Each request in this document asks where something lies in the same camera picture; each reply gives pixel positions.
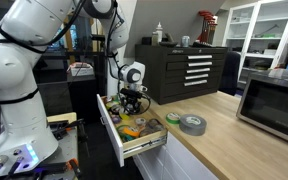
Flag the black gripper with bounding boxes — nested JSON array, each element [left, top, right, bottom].
[[120, 88, 150, 115]]

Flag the green tape roll on counter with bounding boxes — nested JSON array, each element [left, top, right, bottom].
[[166, 112, 180, 124]]

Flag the robot base table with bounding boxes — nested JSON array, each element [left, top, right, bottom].
[[0, 112, 82, 180]]

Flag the white cabinet drawers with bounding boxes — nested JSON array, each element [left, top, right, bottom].
[[133, 133, 218, 180]]

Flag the white shelving unit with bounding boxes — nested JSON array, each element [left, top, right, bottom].
[[222, 0, 288, 85]]

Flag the grey duct tape roll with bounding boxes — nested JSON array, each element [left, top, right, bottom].
[[179, 114, 207, 136]]

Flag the orange masking tape roll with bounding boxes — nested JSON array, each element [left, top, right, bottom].
[[123, 127, 140, 137]]

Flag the green tape roll in drawer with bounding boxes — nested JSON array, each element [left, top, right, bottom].
[[116, 125, 133, 142]]

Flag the white squeeze bottle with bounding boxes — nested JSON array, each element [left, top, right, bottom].
[[155, 22, 163, 42]]

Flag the black microwave oven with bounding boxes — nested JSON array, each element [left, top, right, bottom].
[[236, 69, 288, 141]]

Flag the metal can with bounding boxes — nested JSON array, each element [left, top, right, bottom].
[[181, 36, 190, 47]]

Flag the thin grey tape roll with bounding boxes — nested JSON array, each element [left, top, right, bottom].
[[147, 119, 165, 132]]

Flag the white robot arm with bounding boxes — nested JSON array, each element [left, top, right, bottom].
[[0, 0, 145, 164]]

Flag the purple tape roll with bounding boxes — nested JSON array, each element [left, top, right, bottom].
[[111, 115, 121, 124]]

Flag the clear packing tape roll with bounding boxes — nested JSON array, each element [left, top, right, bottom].
[[135, 117, 147, 127]]

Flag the black clamp tool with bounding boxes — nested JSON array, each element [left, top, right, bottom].
[[49, 119, 84, 140]]

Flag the red handled clamps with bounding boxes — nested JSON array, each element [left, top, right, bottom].
[[198, 10, 217, 44]]

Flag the office chair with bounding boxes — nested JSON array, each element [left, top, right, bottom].
[[219, 51, 240, 96]]

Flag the black tool chest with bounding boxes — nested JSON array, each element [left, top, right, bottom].
[[135, 45, 227, 104]]

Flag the open wooden drawer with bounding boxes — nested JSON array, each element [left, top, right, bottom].
[[97, 96, 167, 167]]

